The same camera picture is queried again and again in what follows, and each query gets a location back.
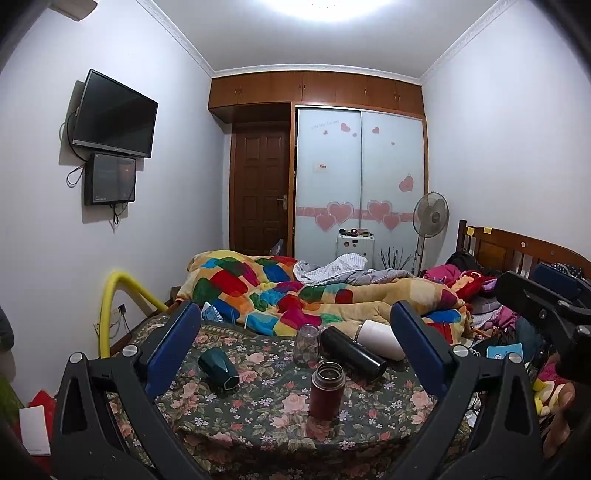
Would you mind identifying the black television cable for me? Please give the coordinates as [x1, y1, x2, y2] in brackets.
[58, 108, 89, 188]

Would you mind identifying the pink clothing pile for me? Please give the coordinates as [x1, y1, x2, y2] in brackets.
[470, 295, 522, 334]

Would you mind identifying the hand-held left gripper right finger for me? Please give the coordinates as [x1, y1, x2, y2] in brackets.
[382, 300, 546, 480]

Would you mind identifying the dark spiky plant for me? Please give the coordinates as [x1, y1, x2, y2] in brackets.
[380, 247, 415, 272]

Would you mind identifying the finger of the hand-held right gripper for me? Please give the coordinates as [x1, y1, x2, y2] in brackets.
[493, 271, 579, 340]
[531, 262, 591, 320]

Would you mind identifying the ceiling lamp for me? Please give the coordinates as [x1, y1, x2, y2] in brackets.
[265, 0, 404, 14]

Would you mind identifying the brown wooden door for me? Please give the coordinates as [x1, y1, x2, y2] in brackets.
[229, 122, 293, 257]

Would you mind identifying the pink cloth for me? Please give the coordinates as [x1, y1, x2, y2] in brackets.
[422, 264, 462, 283]

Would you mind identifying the wall air conditioner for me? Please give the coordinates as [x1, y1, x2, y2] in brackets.
[51, 0, 99, 21]

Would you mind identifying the yellow curved tube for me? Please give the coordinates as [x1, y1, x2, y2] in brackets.
[98, 271, 170, 359]

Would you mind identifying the clear glass cup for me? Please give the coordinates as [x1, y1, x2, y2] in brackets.
[294, 324, 322, 367]

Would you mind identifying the wooden bed headboard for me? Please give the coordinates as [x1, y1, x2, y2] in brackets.
[457, 219, 591, 289]

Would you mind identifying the grey striped sheet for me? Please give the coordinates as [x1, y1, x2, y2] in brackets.
[294, 253, 416, 288]

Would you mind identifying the small black wall monitor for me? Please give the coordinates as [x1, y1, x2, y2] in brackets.
[83, 152, 137, 206]

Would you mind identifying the wooden overhead cabinet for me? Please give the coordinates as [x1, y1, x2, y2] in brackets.
[208, 70, 426, 123]

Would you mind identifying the floral table cloth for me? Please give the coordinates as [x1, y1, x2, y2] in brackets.
[108, 318, 472, 480]

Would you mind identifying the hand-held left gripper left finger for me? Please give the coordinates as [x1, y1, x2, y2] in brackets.
[50, 300, 215, 480]

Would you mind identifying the black thermos bottle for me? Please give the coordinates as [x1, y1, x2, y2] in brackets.
[320, 326, 389, 382]

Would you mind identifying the blue book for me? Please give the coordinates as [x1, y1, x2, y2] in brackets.
[486, 342, 526, 364]

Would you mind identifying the yellow plush toy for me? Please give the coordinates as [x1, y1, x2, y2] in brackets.
[533, 378, 577, 417]

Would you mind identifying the white thermos cup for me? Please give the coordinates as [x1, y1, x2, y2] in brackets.
[355, 319, 407, 361]

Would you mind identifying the dark green cup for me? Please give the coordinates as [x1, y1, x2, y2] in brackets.
[198, 347, 241, 391]

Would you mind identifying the colourful patchwork blanket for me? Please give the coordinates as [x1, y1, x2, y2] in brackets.
[178, 249, 469, 346]

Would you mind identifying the wall-mounted black television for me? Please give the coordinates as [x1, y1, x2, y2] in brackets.
[71, 69, 159, 159]

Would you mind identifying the standing electric fan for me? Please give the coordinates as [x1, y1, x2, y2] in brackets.
[412, 191, 450, 278]

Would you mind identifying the red-brown thermos bottle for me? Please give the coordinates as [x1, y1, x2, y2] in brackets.
[308, 362, 345, 422]

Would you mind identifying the red plush toy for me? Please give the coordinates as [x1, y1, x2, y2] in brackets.
[445, 270, 500, 304]

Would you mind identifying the sliding wardrobe with heart stickers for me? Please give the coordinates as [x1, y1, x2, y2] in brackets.
[293, 105, 428, 278]

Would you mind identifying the red bag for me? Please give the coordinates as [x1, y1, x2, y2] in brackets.
[27, 390, 58, 462]

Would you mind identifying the white flat box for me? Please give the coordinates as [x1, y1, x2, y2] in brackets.
[19, 405, 51, 456]

